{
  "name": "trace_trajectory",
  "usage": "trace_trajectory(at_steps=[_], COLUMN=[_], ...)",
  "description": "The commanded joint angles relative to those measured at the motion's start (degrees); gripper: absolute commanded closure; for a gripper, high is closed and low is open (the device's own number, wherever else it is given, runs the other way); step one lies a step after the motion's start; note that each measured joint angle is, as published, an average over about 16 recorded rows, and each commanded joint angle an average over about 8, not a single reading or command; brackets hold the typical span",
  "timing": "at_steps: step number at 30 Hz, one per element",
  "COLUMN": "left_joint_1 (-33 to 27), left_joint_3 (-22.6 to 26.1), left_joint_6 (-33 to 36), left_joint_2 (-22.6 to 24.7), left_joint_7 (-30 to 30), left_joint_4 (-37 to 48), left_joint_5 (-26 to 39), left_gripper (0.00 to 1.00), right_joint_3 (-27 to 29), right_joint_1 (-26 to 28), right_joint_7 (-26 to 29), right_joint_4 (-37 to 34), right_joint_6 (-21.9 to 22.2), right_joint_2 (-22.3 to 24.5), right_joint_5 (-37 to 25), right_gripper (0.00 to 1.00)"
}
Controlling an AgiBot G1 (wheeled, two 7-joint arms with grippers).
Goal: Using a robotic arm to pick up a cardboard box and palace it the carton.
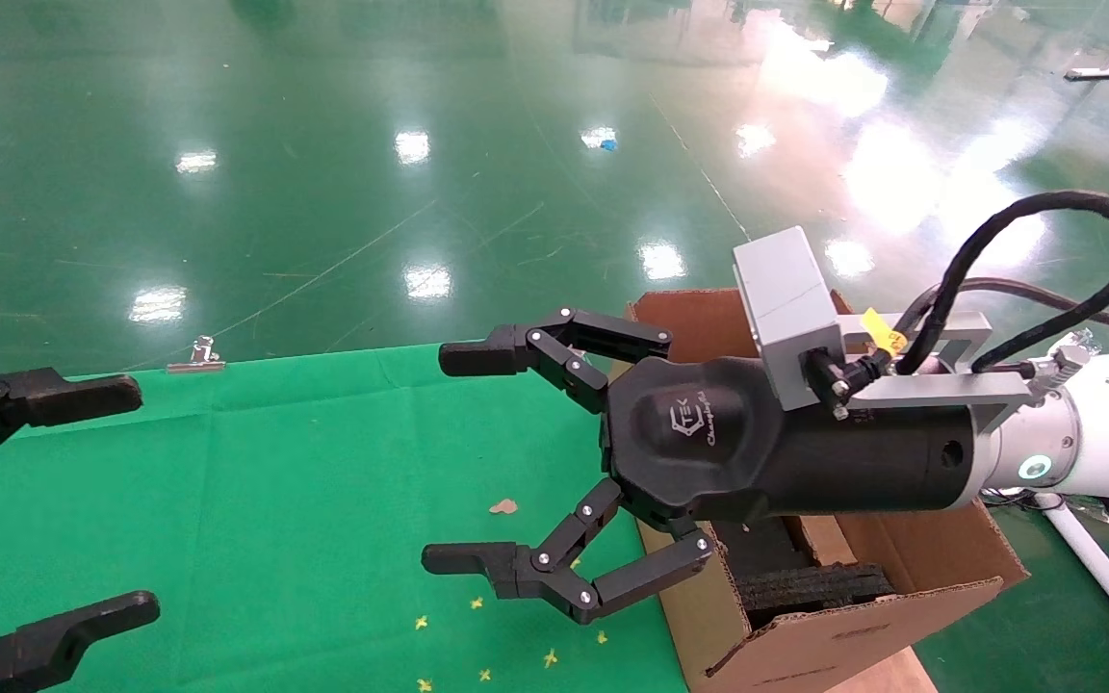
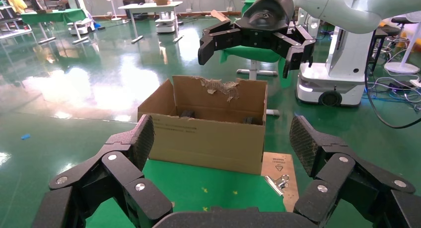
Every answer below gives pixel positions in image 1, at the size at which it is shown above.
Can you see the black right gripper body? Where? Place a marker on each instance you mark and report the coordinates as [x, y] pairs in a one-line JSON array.
[[709, 443]]

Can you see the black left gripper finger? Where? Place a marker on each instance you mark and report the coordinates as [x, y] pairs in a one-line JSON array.
[[54, 637], [44, 397]]

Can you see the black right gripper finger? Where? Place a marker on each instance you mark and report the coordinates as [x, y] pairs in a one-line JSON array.
[[526, 570], [516, 351]]

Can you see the small brown cardboard box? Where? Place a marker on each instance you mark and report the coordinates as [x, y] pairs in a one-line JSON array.
[[826, 542]]

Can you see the small torn cardboard scrap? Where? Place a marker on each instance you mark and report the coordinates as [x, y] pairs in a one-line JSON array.
[[503, 506]]

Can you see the large open cardboard carton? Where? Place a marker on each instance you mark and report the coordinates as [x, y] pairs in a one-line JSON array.
[[911, 558]]

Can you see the silver binder clip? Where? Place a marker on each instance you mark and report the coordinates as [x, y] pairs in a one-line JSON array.
[[196, 358]]

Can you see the black foam insert block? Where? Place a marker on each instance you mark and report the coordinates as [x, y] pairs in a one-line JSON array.
[[814, 585]]

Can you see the green tablecloth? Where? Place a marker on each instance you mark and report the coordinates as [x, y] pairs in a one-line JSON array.
[[275, 500]]

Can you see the white metal stand leg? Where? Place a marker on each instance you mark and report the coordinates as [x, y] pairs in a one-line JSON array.
[[1098, 563]]

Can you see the white metal floor bar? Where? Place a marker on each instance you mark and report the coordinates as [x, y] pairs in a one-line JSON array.
[[1100, 72]]

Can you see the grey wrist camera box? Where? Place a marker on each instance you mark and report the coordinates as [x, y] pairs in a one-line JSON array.
[[786, 298]]

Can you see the grey metal camera bracket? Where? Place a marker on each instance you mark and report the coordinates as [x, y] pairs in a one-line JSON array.
[[940, 387]]

